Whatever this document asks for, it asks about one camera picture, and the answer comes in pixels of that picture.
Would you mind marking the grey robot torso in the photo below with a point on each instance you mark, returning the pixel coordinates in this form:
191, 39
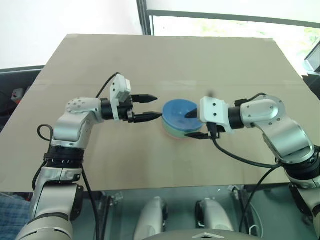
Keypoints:
200, 237

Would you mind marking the silver robot leg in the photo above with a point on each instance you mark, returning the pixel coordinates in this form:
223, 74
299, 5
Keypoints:
150, 217
212, 217

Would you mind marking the silver right robot leg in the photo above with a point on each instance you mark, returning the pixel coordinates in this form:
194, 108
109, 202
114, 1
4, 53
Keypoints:
212, 217

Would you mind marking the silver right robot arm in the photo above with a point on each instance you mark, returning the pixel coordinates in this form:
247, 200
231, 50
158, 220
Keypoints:
262, 110

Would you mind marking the green bowl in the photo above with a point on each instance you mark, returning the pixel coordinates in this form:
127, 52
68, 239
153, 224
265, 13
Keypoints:
172, 130

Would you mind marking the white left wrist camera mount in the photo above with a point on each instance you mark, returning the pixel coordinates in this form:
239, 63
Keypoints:
120, 90

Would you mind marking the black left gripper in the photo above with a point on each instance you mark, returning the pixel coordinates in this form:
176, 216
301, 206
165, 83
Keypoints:
126, 111

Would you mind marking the silver left robot leg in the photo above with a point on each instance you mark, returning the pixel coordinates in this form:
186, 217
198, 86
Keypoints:
150, 217

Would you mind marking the brown cardboard sheet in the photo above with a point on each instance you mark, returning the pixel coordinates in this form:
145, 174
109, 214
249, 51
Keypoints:
175, 62

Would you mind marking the blue bowl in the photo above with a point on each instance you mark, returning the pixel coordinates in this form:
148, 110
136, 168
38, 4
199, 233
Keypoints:
175, 115

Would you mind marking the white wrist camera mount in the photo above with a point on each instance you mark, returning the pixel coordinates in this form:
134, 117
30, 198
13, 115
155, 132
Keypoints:
215, 110
120, 90

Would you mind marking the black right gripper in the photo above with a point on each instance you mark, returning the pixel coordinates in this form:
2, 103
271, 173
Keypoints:
214, 130

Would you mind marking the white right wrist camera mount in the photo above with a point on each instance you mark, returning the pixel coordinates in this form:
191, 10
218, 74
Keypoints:
215, 110

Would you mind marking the pink bowl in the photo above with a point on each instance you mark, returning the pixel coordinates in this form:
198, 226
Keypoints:
165, 134

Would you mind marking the black bag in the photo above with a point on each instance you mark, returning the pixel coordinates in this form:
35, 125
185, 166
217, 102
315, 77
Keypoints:
15, 80

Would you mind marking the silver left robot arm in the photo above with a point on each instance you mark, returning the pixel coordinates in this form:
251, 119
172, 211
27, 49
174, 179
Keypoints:
72, 125

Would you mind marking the dark window frame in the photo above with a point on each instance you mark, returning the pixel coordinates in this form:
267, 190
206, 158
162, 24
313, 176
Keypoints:
147, 22

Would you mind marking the blue plaid cloth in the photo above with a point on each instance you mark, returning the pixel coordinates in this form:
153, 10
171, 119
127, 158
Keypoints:
11, 215

